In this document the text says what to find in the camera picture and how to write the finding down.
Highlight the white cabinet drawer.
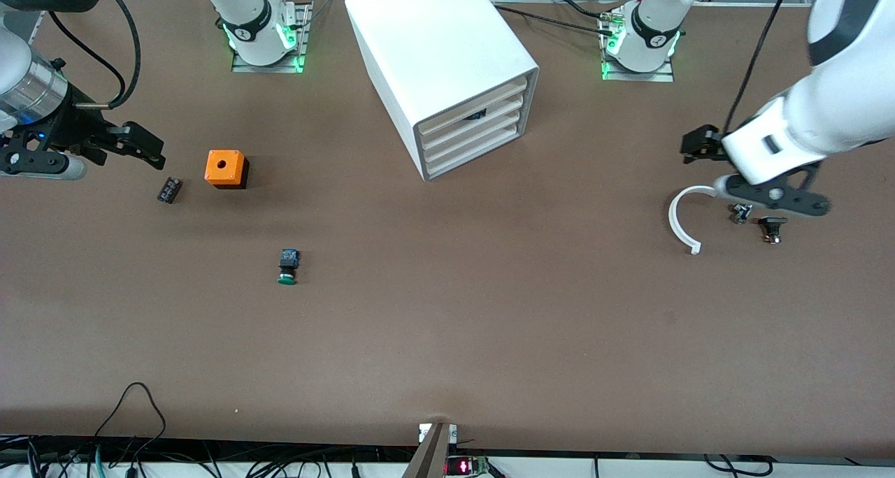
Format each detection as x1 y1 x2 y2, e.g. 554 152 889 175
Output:
420 91 526 152
423 107 524 166
425 122 522 180
417 75 529 138

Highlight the white drawer cabinet housing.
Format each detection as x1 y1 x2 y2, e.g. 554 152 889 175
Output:
344 0 540 182

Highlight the small black bronze component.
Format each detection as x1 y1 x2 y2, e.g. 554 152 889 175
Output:
758 216 789 245

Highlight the circuit board red display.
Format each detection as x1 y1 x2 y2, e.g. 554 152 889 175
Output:
445 455 492 478

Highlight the white curved plastic bracket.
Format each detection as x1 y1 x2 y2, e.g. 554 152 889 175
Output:
668 184 721 256

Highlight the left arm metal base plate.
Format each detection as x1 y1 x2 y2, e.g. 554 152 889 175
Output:
599 8 676 83

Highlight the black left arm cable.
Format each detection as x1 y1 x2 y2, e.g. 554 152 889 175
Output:
722 0 800 135

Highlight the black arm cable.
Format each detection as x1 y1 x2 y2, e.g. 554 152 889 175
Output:
48 0 142 110
722 0 800 135

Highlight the orange button enclosure box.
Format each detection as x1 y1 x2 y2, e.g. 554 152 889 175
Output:
204 150 250 190

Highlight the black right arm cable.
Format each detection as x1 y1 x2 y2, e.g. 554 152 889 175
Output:
48 0 142 110

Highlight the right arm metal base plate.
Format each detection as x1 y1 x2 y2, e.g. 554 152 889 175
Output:
231 1 313 74

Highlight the green push button switch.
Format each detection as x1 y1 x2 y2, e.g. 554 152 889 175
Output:
276 248 302 287

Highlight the black cable behind cabinet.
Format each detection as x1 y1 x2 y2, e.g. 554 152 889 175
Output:
493 0 620 38

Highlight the thin black looped cable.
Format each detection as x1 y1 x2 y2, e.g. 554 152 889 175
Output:
94 382 168 459

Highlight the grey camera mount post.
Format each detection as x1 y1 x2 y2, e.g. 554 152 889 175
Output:
401 422 459 478

